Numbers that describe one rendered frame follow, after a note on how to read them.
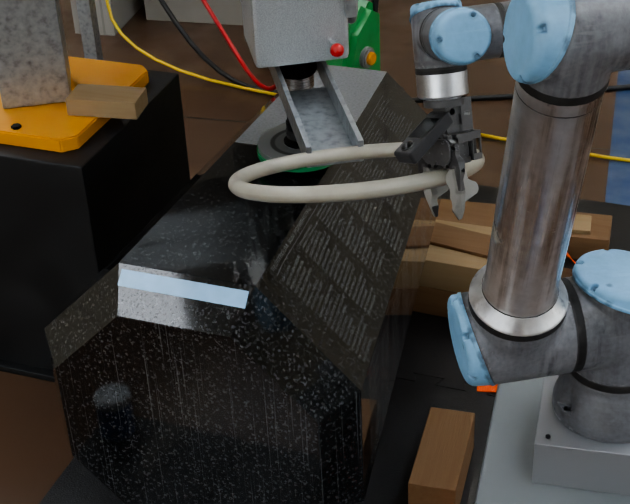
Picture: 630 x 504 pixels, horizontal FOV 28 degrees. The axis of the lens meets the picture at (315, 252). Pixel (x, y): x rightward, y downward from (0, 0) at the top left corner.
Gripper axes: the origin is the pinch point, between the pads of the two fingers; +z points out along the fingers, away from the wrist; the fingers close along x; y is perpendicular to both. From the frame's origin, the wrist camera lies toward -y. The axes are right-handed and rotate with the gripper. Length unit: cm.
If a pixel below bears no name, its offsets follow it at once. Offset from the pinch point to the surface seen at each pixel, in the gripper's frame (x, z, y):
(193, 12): 346, -30, 184
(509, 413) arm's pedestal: -12.5, 35.2, -0.5
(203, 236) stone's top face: 77, 12, -1
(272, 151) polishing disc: 86, -2, 28
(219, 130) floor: 257, 15, 130
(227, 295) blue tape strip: 58, 21, -9
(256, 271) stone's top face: 58, 18, -1
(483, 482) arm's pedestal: -20.3, 40.7, -16.1
